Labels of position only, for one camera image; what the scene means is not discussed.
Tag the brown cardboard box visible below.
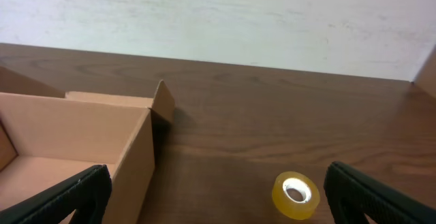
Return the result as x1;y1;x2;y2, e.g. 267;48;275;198
1;68;175;223

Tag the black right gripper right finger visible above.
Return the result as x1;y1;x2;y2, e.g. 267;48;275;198
324;161;435;224

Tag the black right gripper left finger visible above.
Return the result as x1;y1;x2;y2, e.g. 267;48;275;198
1;165;112;224

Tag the yellow clear tape roll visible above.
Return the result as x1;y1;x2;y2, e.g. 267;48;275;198
272;172;320;220

